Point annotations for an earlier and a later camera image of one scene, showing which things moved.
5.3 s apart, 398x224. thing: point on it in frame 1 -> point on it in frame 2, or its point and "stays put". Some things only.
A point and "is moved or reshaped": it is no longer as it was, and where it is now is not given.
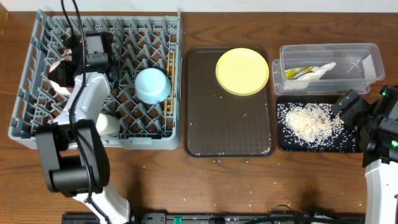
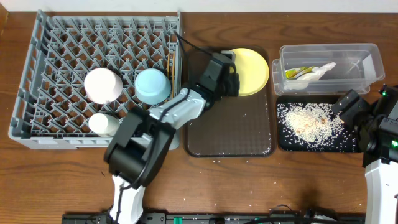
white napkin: x=316 y=73 stays put
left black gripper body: x=62 y=78 -> x=233 y=83
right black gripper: x=349 y=114 stays put
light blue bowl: x=152 y=86 stays put
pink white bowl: x=61 y=89 is moved or reshaped
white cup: x=107 y=125 stays put
